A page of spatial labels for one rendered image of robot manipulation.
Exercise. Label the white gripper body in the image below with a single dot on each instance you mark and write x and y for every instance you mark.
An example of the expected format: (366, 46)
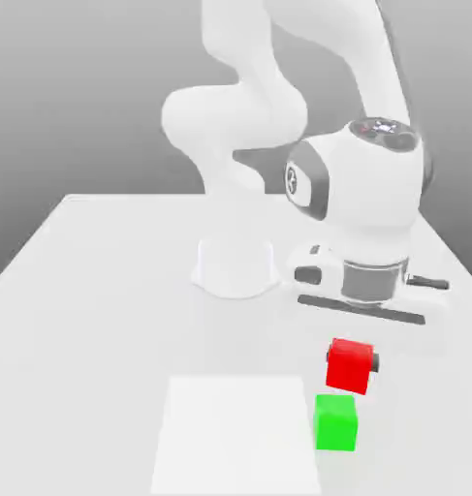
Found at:
(375, 310)

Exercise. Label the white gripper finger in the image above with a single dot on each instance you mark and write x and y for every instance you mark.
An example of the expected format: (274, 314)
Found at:
(375, 362)
(328, 354)

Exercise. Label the small red cube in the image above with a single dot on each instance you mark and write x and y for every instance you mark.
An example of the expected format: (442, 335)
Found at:
(348, 368)

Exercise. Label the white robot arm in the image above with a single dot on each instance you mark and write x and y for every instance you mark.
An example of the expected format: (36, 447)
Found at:
(359, 186)

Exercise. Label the small green cube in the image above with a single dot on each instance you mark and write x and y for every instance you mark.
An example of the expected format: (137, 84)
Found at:
(335, 425)

